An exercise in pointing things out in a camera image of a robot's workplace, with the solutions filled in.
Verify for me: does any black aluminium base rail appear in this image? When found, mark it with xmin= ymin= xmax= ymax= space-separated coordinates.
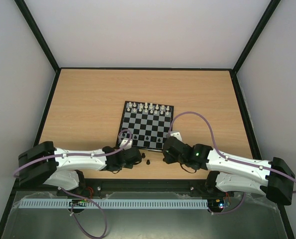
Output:
xmin=14 ymin=178 xmax=278 ymax=197

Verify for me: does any black cage frame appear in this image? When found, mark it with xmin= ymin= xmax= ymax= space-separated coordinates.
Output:
xmin=0 ymin=0 xmax=296 ymax=239

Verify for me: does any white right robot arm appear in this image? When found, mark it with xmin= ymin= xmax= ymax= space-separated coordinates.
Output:
xmin=162 ymin=135 xmax=295 ymax=206

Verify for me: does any black and silver chessboard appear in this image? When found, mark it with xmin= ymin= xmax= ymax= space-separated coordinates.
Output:
xmin=116 ymin=101 xmax=174 ymax=151

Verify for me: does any light blue slotted cable duct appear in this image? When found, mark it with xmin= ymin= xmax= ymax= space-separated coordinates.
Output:
xmin=18 ymin=199 xmax=208 ymax=210

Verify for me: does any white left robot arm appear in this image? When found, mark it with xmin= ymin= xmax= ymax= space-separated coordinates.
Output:
xmin=13 ymin=139 xmax=143 ymax=191

